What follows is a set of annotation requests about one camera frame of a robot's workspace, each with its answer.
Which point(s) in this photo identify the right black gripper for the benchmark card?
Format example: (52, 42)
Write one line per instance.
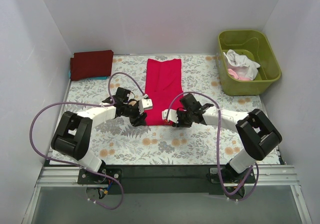
(180, 120)

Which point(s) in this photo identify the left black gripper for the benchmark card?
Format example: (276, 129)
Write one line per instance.
(137, 116)

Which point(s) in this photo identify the bright red t-shirt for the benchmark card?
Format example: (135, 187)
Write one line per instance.
(163, 84)

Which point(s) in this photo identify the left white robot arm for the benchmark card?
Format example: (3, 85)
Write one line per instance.
(72, 136)

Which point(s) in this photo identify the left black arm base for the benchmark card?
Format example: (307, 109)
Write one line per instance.
(110, 175)

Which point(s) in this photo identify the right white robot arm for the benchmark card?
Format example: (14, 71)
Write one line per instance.
(258, 135)

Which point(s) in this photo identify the floral patterned table mat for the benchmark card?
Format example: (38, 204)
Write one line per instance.
(117, 142)

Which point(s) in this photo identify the teal item under shirt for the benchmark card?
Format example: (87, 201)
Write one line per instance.
(93, 78)

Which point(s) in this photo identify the pink cloth in bin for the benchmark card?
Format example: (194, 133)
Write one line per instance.
(234, 75)

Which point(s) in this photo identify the folded dark red t-shirt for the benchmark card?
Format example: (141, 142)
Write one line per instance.
(94, 64)

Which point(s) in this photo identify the white cloth in bin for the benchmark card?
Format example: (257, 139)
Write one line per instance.
(241, 64)

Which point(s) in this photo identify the olive green plastic bin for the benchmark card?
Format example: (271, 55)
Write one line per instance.
(255, 46)

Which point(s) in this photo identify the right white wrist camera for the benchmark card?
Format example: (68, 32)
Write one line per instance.
(170, 116)

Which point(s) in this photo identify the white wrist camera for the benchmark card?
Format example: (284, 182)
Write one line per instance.
(145, 104)
(170, 116)

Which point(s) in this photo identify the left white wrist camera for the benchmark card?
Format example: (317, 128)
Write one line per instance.
(145, 104)

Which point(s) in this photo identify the aluminium frame rail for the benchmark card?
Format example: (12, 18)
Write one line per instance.
(168, 194)

